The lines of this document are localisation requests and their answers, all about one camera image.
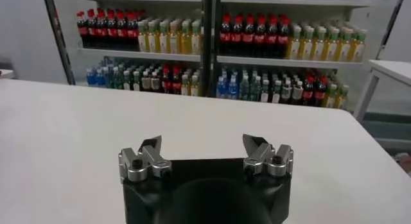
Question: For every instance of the open beverage display cooler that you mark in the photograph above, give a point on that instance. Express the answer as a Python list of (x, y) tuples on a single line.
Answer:
[(289, 63), (144, 56)]

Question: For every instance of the small green tinted water bottle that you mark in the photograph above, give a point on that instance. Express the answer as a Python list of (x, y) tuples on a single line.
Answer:
[(244, 90), (255, 90), (118, 79), (109, 79)]

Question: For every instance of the yellow tea bottle green cap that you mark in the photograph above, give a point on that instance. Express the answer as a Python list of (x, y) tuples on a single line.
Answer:
[(143, 40), (196, 42), (319, 48), (153, 41), (186, 42), (345, 49), (175, 41), (306, 47), (294, 47), (359, 50), (332, 48), (164, 41)]

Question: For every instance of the white side table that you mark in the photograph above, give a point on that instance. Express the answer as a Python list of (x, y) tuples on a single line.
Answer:
[(395, 69)]

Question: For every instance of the small blue water bottle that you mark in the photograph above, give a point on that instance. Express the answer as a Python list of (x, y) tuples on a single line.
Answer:
[(90, 77), (100, 78), (221, 89), (233, 89)]

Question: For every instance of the small dark bottle beige label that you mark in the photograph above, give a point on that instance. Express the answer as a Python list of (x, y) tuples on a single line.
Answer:
[(286, 92), (146, 82), (155, 83), (297, 92)]

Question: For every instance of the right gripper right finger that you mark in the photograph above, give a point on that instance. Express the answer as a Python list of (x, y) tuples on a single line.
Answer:
[(269, 159)]

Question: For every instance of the small yellow tea bottle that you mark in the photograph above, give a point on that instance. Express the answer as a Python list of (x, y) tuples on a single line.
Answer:
[(343, 98), (194, 88), (185, 87), (331, 97)]

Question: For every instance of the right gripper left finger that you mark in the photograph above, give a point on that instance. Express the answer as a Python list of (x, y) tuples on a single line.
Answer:
[(141, 164)]

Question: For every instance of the small dark bottle white label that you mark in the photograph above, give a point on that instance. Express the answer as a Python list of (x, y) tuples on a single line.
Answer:
[(136, 83), (127, 82), (265, 93), (276, 93)]

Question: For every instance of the small red cap cola bottle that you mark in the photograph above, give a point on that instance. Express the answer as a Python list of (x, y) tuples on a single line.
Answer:
[(166, 82), (176, 83), (308, 91), (320, 92)]

